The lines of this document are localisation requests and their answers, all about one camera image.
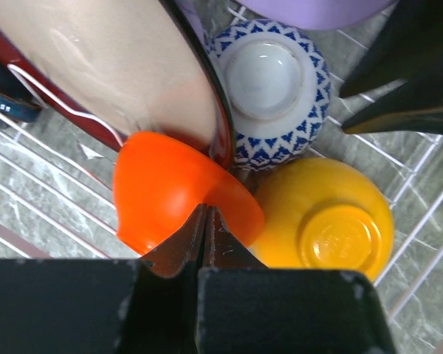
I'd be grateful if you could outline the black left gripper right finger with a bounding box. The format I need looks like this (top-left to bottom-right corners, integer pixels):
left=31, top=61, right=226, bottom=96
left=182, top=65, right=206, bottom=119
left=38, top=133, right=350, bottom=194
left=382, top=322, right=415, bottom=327
left=197, top=208, right=396, bottom=353

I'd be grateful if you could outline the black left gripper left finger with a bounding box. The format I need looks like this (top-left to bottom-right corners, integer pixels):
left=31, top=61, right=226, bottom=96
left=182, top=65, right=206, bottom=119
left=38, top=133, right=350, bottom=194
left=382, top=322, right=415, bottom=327
left=0, top=204, right=207, bottom=353

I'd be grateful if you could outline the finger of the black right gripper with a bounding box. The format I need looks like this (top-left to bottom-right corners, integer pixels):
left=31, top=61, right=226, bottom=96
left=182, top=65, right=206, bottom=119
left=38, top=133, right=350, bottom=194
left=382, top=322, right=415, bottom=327
left=342, top=79, right=443, bottom=135
left=340, top=1, right=443, bottom=98

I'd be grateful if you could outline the lavender plate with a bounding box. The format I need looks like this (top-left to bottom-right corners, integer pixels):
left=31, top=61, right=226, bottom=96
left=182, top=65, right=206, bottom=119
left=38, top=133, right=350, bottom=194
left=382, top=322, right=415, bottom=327
left=176, top=0, right=398, bottom=56

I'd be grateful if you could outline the orange-yellow bowl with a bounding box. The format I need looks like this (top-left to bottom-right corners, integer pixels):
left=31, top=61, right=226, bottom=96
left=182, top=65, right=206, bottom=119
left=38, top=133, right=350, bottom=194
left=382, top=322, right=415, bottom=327
left=252, top=158, right=394, bottom=281

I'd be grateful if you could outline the red-orange bowl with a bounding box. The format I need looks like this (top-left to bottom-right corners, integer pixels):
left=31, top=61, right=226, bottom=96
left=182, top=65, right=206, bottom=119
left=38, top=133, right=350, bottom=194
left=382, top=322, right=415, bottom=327
left=112, top=131, right=265, bottom=255

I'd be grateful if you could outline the red white patterned bowl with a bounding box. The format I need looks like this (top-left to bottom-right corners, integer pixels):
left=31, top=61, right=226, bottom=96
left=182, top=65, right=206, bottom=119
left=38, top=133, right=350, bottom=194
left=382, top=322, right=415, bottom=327
left=208, top=18, right=332, bottom=171

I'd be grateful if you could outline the dark red rimmed plate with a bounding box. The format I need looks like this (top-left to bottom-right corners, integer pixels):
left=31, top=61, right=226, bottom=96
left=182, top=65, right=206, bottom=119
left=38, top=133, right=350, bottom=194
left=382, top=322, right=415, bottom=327
left=0, top=1, right=235, bottom=167

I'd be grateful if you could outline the dark blue ceramic mug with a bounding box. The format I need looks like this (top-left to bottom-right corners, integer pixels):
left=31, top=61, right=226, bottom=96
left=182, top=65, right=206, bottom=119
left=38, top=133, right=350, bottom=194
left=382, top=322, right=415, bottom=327
left=0, top=63, right=42, bottom=123

